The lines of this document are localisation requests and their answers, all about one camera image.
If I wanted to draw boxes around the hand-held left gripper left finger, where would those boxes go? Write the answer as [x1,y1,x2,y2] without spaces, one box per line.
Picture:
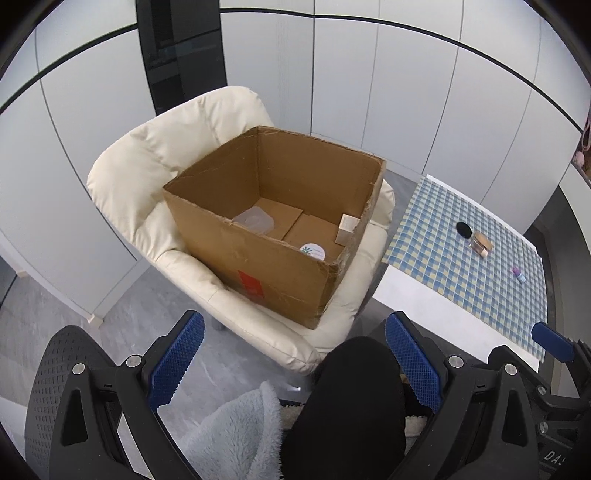
[48,309,206,480]

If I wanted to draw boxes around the blue yellow checkered tablecloth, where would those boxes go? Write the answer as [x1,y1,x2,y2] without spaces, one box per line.
[381,178,548,358]

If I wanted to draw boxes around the dark glass cabinet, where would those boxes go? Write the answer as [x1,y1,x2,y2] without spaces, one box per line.
[135,0,228,116]

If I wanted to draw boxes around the fluffy pale blue blanket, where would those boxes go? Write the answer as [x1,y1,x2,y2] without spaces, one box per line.
[178,381,283,480]

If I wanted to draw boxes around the cream fluffy seat cover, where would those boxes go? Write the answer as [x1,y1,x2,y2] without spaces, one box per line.
[401,413,432,441]

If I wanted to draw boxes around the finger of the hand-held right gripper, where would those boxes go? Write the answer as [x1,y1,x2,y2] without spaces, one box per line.
[488,344,548,377]
[531,322,577,365]

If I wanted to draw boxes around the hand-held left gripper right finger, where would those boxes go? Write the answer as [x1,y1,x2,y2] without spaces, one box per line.
[385,311,543,480]

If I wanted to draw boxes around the white wardrobe cabinets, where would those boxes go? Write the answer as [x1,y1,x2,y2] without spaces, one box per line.
[0,0,585,324]

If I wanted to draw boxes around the person's left leg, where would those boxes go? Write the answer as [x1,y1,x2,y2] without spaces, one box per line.
[281,337,407,480]

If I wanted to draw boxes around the brown cardboard box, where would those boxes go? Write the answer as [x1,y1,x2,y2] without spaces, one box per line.
[163,126,387,330]

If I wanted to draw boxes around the clear plastic container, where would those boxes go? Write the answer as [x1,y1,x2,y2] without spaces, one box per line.
[231,207,274,236]

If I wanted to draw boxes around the cream padded armchair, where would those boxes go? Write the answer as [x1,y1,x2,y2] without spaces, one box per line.
[86,86,397,376]

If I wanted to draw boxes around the blue checkered tablecloth table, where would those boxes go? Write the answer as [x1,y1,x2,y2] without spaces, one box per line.
[369,174,550,374]

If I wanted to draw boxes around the beige block with white face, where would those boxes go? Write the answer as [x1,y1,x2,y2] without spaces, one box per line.
[335,213,361,245]

